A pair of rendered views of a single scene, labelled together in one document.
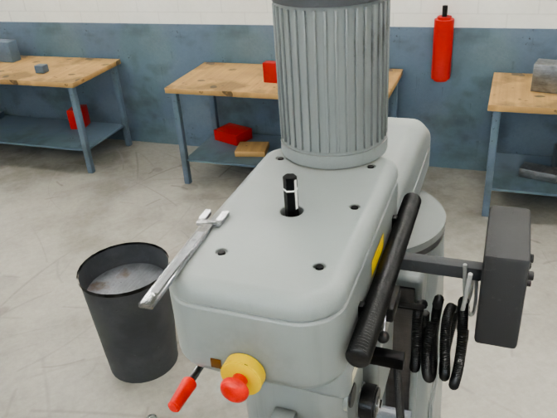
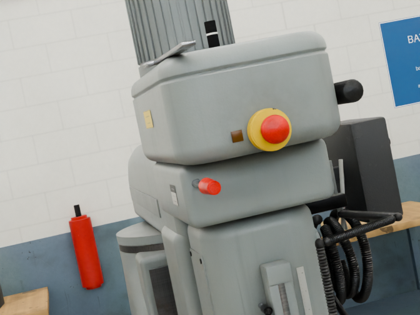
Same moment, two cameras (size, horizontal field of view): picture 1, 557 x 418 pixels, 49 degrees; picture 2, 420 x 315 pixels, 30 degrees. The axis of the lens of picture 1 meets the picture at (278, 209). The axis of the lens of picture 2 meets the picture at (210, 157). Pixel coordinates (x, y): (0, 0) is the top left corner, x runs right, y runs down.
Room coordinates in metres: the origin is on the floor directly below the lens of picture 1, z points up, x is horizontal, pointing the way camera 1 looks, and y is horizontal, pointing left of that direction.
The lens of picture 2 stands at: (-0.25, 0.74, 1.80)
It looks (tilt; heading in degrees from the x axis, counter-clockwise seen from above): 3 degrees down; 327
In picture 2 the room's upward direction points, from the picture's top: 11 degrees counter-clockwise
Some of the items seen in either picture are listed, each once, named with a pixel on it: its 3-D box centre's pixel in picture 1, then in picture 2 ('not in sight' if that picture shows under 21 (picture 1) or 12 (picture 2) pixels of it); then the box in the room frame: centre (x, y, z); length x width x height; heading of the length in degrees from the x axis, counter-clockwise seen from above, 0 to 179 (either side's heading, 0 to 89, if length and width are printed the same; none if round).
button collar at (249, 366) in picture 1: (243, 374); (269, 129); (0.62, 0.07, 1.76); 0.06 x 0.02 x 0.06; 68
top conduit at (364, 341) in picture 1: (387, 264); (302, 100); (0.81, -0.17, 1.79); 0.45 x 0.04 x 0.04; 158
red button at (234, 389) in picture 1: (236, 386); (274, 129); (0.60, 0.07, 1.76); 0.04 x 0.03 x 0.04; 68
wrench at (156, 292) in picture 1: (185, 253); (169, 54); (0.72, 0.14, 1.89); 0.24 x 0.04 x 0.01; 161
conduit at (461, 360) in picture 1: (428, 337); (321, 261); (1.01, -0.30, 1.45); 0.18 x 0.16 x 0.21; 158
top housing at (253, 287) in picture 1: (297, 248); (224, 104); (0.85, -0.03, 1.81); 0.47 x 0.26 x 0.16; 158
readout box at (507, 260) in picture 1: (506, 274); (360, 168); (0.99, -0.44, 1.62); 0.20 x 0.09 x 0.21; 158
